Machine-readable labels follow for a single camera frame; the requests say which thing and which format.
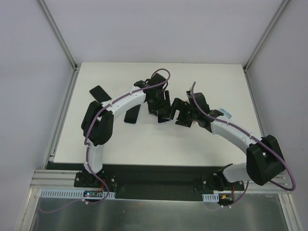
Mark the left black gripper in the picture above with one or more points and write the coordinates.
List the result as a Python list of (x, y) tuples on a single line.
[(158, 112)]

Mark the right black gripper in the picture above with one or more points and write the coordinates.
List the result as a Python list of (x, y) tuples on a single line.
[(184, 114)]

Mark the blue phone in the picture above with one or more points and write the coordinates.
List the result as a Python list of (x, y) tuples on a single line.
[(131, 115)]

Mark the light blue phone case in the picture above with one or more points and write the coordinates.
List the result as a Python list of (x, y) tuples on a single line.
[(225, 113)]

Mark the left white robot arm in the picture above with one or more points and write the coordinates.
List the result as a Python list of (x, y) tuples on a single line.
[(98, 121)]

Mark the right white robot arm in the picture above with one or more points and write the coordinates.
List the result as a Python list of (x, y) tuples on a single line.
[(263, 154)]

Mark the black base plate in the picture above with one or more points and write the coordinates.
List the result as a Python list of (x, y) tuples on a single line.
[(145, 182)]

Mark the right white cable duct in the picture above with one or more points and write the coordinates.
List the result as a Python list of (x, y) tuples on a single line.
[(213, 198)]

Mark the white cable duct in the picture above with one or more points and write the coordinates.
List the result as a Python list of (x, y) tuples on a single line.
[(76, 194), (213, 198)]

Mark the left aluminium frame post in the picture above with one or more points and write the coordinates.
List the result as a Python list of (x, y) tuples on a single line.
[(57, 33)]

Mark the aluminium frame post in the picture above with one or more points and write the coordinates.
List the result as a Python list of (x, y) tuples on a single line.
[(57, 33), (265, 35)]

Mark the left white cable duct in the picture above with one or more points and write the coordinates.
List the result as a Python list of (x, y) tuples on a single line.
[(76, 194)]

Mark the right aluminium frame post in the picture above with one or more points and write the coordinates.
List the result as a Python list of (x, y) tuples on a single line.
[(265, 35)]

